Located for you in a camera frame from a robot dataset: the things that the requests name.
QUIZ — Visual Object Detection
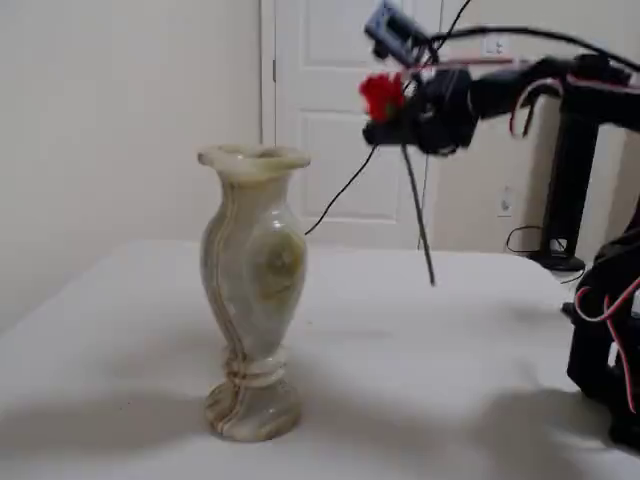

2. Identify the striped onyx stone vase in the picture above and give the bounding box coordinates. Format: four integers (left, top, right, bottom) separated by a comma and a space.
196, 143, 312, 444

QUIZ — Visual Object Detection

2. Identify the white light switch plate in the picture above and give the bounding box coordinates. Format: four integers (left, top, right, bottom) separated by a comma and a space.
482, 24, 511, 55

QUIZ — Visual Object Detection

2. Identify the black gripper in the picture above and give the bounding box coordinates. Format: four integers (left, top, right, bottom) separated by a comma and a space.
362, 68, 475, 157

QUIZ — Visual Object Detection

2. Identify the red white servo wire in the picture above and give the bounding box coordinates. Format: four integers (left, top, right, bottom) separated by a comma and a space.
574, 277, 640, 401
424, 55, 536, 137

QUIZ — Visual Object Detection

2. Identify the red rose with long stem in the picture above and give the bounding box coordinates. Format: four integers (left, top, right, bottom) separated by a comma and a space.
358, 72, 437, 288

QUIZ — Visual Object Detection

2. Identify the white panel door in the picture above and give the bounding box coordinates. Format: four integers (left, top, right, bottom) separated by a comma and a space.
259, 0, 446, 251

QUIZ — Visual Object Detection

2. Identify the white wall outlet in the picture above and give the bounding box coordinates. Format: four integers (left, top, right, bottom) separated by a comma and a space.
497, 185, 516, 219

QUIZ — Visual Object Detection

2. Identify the blue grey wrist camera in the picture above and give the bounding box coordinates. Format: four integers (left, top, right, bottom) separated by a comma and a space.
363, 0, 431, 66

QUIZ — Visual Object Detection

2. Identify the tall black post stand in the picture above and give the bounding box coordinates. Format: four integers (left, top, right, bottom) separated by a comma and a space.
529, 92, 601, 272

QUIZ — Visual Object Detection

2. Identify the black looped stand cable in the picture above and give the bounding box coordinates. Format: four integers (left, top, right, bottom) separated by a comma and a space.
505, 225, 547, 257

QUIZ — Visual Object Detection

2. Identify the thin black hanging cable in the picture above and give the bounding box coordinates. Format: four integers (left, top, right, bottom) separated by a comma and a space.
303, 0, 474, 236

